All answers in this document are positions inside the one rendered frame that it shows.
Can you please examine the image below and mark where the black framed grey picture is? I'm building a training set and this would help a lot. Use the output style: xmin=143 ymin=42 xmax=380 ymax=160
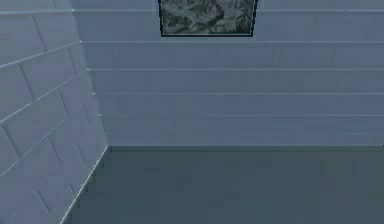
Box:
xmin=158 ymin=0 xmax=259 ymax=38

